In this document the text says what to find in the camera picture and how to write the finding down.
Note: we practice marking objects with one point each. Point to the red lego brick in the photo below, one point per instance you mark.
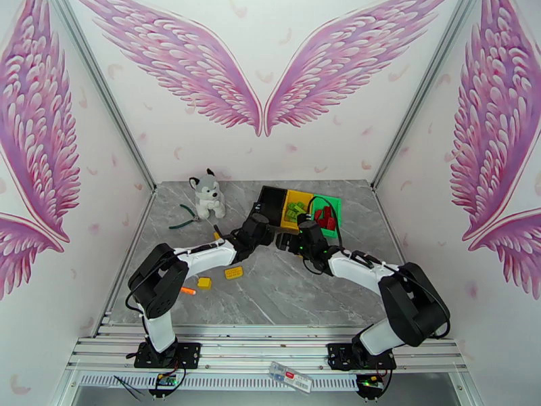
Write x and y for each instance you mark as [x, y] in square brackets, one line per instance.
[322, 225]
[318, 215]
[327, 210]
[330, 221]

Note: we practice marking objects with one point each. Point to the long green lego brick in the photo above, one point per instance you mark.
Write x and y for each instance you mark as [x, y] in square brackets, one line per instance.
[291, 214]

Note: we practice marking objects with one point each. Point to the long yellow lego brick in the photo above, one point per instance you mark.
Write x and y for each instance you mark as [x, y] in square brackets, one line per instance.
[233, 272]

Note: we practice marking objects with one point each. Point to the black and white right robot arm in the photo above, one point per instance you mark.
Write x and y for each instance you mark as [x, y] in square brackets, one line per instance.
[414, 307]

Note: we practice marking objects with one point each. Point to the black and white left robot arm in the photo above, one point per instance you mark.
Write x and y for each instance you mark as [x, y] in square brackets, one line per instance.
[158, 286]

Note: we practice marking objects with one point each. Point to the yellow plastic bin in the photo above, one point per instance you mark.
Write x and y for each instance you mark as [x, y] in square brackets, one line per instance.
[289, 225]

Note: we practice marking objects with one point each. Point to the black plastic bin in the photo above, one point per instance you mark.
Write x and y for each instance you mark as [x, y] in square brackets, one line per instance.
[272, 202]

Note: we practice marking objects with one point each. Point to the green plastic bin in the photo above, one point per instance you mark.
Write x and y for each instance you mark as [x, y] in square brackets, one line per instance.
[334, 202]

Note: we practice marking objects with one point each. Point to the grey husky plush toy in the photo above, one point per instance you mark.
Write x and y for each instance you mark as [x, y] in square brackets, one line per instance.
[207, 195]

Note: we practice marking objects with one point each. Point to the orange marker pen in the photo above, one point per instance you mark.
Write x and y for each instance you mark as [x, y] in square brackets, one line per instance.
[189, 291]

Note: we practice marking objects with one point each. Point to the white label card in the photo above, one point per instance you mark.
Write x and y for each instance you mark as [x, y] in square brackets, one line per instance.
[291, 377]

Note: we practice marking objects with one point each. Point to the black circuit board green light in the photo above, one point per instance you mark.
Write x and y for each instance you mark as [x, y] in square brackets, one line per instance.
[370, 381]

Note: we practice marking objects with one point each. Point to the small green circuit board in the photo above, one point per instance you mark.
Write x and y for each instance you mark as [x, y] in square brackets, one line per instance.
[166, 380]

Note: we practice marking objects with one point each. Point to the black tweezers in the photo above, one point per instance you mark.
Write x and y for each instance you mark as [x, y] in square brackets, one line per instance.
[131, 386]

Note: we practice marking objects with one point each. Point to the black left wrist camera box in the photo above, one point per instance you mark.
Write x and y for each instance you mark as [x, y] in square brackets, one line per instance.
[257, 208]

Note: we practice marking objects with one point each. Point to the aluminium rail frame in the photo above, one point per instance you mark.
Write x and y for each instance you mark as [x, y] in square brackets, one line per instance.
[262, 347]

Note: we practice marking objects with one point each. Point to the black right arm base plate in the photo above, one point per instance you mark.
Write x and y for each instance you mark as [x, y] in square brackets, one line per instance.
[340, 356]

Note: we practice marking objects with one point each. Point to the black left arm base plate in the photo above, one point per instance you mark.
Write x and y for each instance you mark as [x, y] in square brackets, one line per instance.
[188, 354]

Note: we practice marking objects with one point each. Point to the aluminium frame post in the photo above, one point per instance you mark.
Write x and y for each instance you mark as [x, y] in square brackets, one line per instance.
[105, 96]
[422, 96]

